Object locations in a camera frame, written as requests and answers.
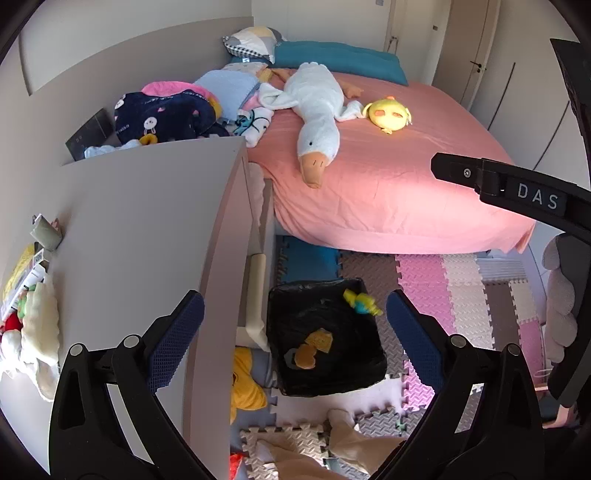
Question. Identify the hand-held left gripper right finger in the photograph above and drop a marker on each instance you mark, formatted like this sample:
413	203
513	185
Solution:
415	341

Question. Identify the white door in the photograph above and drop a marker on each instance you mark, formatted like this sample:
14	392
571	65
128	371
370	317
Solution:
461	37

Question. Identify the navy rabbit print blanket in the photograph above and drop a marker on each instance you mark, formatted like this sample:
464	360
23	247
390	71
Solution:
171	115

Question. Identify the yellow chick plush toy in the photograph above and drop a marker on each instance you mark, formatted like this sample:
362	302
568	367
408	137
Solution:
385	113

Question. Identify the patterned checkered pillow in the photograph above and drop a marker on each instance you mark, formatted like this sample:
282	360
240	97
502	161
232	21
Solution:
251	41

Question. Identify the white printed cloth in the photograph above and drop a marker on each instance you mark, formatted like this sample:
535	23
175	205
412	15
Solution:
258	124

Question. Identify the white cardboard box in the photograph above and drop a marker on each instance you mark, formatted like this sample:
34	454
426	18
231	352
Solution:
36	277

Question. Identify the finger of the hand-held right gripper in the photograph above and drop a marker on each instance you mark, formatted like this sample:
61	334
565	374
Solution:
577	83
508	184

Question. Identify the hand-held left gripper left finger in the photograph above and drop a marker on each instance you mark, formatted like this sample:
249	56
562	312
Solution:
178	337

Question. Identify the grey green small box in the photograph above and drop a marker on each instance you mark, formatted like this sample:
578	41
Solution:
46	233

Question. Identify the white wardrobe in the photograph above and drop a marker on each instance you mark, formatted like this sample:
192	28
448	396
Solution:
531	69

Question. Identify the pink blanket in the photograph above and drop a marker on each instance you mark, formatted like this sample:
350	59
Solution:
161	86

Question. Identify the brown round snack piece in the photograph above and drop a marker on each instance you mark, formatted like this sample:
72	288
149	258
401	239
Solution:
305	356

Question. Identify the bed with pink sheet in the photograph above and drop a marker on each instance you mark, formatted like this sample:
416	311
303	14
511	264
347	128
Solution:
392	184

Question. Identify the black card box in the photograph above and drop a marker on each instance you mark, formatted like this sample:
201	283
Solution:
90	131

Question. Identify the black lined trash bin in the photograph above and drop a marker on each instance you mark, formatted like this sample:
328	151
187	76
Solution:
351	344

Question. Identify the yellow green blue wrapper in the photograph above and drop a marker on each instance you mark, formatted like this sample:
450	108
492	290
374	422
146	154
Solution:
362	302

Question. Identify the light blue baby garment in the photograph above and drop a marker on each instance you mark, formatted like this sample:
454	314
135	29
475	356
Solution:
104	151

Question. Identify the light blue folded blanket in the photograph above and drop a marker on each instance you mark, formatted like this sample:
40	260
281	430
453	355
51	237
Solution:
226	87

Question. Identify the white goose plush toy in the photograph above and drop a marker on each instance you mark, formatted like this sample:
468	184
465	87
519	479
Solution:
314	106

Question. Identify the teal pillow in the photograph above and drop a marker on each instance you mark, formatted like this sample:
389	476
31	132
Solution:
341	57

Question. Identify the person's right hand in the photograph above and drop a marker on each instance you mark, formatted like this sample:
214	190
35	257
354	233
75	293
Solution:
558	295

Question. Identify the white fluffy cloth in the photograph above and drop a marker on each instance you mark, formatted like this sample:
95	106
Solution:
39	332

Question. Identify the yellow snack packet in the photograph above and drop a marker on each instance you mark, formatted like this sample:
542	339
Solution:
16	272

